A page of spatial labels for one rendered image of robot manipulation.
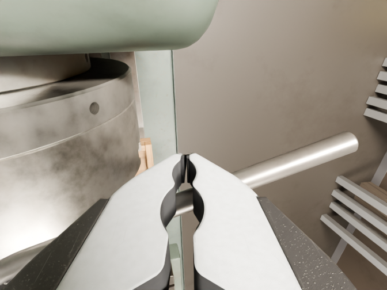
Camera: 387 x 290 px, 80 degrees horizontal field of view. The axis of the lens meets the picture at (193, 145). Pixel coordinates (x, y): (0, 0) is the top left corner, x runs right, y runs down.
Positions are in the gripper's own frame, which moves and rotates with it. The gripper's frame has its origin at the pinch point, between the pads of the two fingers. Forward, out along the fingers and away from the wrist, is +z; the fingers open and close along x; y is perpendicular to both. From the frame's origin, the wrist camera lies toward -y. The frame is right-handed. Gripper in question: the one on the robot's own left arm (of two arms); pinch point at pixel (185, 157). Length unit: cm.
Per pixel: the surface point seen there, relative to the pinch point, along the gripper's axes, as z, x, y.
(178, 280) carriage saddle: 36, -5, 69
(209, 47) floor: 135, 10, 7
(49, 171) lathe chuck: 4.9, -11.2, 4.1
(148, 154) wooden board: 36.9, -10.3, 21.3
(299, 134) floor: 153, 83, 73
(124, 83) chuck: 14.5, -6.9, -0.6
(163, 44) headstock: 6.5, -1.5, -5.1
